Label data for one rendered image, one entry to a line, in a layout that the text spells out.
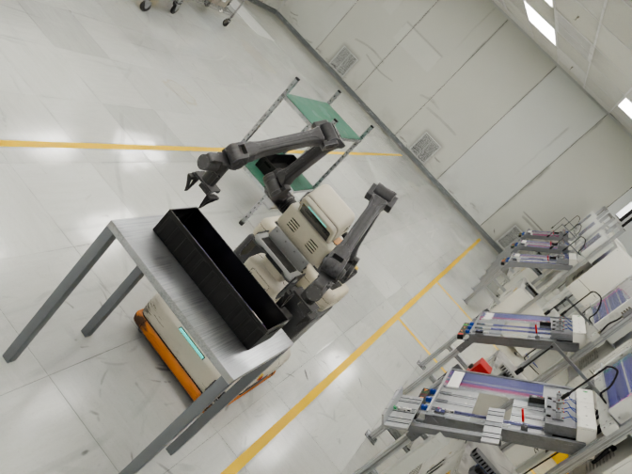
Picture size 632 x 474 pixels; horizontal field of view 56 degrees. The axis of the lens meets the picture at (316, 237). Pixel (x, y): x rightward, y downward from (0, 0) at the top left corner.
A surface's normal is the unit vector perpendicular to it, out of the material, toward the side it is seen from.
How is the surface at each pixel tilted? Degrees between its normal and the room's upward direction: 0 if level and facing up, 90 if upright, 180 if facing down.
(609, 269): 90
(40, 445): 0
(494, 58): 90
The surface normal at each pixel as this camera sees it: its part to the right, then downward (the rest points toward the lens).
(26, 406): 0.66, -0.66
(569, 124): -0.38, 0.12
